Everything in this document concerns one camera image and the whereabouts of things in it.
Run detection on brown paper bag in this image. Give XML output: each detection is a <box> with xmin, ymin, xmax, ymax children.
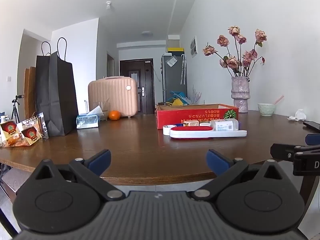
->
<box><xmin>24</xmin><ymin>67</ymin><xmax>36</xmax><ymax>119</ymax></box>

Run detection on ceiling lamp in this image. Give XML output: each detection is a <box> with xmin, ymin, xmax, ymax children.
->
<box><xmin>141</xmin><ymin>31</ymin><xmax>153</xmax><ymax>37</ymax></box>

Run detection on dark brown door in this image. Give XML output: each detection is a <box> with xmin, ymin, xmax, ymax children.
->
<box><xmin>120</xmin><ymin>59</ymin><xmax>155</xmax><ymax>114</ymax></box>

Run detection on crumpled white tissue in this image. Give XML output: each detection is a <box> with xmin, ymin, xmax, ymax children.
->
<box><xmin>287</xmin><ymin>109</ymin><xmax>306</xmax><ymax>121</ymax></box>

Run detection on silver snack packet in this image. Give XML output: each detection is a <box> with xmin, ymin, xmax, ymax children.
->
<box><xmin>37</xmin><ymin>112</ymin><xmax>49</xmax><ymax>140</ymax></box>

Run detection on clear glass cup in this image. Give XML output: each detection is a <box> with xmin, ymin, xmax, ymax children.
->
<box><xmin>93</xmin><ymin>101</ymin><xmax>110</xmax><ymax>121</ymax></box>

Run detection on dried pink roses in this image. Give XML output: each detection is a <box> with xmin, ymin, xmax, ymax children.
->
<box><xmin>202</xmin><ymin>25</ymin><xmax>267</xmax><ymax>79</ymax></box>

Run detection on purple textured vase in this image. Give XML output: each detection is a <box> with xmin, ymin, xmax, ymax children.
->
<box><xmin>231</xmin><ymin>76</ymin><xmax>251</xmax><ymax>113</ymax></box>

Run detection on pink ribbed suitcase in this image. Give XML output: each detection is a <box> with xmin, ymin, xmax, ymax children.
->
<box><xmin>88</xmin><ymin>76</ymin><xmax>138</xmax><ymax>117</ymax></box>

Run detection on orange snack boxes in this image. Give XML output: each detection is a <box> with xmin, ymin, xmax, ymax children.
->
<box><xmin>1</xmin><ymin>116</ymin><xmax>42</xmax><ymax>148</ymax></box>

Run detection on grey refrigerator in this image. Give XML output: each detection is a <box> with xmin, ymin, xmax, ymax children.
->
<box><xmin>161</xmin><ymin>52</ymin><xmax>187</xmax><ymax>102</ymax></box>

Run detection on white tape roll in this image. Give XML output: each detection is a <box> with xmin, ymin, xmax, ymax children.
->
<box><xmin>163</xmin><ymin>125</ymin><xmax>176</xmax><ymax>136</ymax></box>

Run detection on black paper bag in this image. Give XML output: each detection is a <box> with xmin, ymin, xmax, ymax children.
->
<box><xmin>35</xmin><ymin>51</ymin><xmax>79</xmax><ymax>137</ymax></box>

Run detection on pale green bowl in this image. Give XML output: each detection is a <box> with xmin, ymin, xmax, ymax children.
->
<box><xmin>258</xmin><ymin>103</ymin><xmax>276</xmax><ymax>116</ymax></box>

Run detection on beige cube block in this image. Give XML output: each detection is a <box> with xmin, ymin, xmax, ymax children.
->
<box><xmin>183</xmin><ymin>120</ymin><xmax>199</xmax><ymax>127</ymax></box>

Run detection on blue tissue pack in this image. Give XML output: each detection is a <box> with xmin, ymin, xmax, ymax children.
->
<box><xmin>76</xmin><ymin>110</ymin><xmax>100</xmax><ymax>129</ymax></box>

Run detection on yellow blue box on fridge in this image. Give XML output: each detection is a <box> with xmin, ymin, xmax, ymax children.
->
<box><xmin>167</xmin><ymin>47</ymin><xmax>184</xmax><ymax>53</ymax></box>

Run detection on clutter pile by fridge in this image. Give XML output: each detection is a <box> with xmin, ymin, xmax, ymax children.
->
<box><xmin>156</xmin><ymin>87</ymin><xmax>202</xmax><ymax>106</ymax></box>

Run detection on orange fruit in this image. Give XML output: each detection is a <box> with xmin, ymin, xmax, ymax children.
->
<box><xmin>108</xmin><ymin>110</ymin><xmax>121</xmax><ymax>121</ymax></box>

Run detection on camera tripod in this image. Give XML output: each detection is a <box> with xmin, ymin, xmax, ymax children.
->
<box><xmin>11</xmin><ymin>94</ymin><xmax>24</xmax><ymax>123</ymax></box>

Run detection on pink spoon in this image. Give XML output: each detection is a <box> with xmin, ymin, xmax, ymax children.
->
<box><xmin>273</xmin><ymin>95</ymin><xmax>284</xmax><ymax>105</ymax></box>

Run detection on black phone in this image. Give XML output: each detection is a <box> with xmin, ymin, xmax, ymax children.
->
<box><xmin>303</xmin><ymin>121</ymin><xmax>320</xmax><ymax>133</ymax></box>

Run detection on wall electrical panel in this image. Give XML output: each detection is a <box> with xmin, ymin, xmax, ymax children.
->
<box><xmin>190</xmin><ymin>36</ymin><xmax>197</xmax><ymax>57</ymax></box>

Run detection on wooden round table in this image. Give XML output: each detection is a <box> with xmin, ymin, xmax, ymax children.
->
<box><xmin>1</xmin><ymin>111</ymin><xmax>310</xmax><ymax>185</ymax></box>

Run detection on red cardboard box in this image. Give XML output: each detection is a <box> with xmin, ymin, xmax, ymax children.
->
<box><xmin>156</xmin><ymin>103</ymin><xmax>239</xmax><ymax>129</ymax></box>

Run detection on white pill bottle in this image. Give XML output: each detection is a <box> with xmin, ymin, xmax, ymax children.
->
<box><xmin>210</xmin><ymin>118</ymin><xmax>239</xmax><ymax>131</ymax></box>

